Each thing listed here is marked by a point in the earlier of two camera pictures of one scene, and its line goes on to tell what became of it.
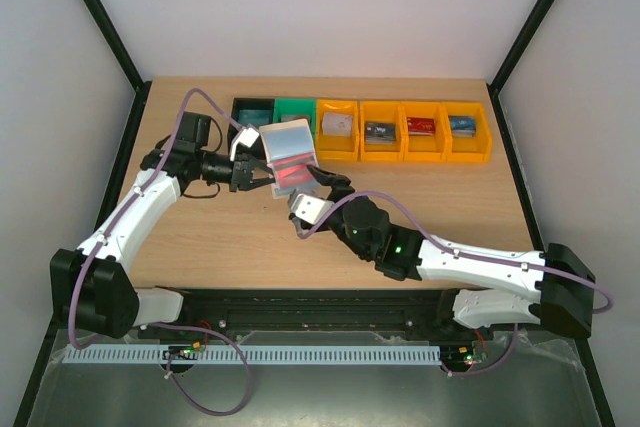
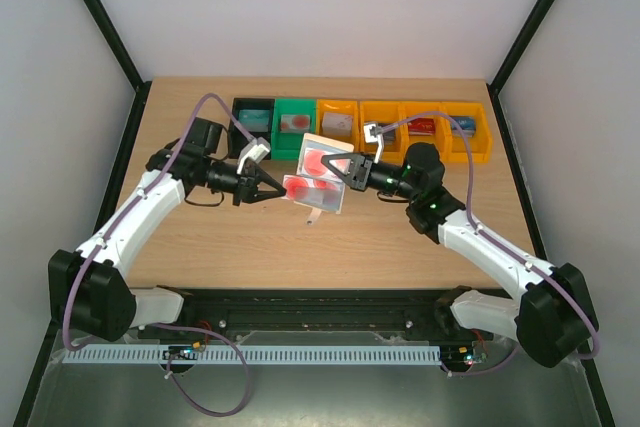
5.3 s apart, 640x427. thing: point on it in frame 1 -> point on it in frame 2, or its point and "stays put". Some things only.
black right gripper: [331, 200] -> [361, 173]
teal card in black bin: [253, 116] stays put
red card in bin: [418, 126] stays put
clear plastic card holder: [289, 151] -> [310, 164]
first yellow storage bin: [338, 148] stays put
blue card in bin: [462, 126] stays put
